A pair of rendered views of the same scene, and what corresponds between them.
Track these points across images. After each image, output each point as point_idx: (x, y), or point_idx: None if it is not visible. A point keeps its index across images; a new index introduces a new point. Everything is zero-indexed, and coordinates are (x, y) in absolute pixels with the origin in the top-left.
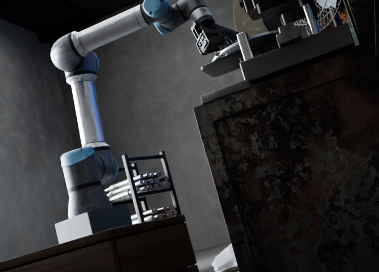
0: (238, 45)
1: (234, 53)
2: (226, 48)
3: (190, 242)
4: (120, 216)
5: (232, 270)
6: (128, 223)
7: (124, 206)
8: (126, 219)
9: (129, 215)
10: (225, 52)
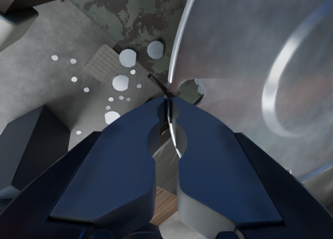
0: (328, 153)
1: (298, 150)
2: (309, 177)
3: (167, 128)
4: (27, 182)
5: (114, 76)
6: (24, 170)
7: (16, 186)
8: (24, 175)
9: (17, 174)
10: (295, 173)
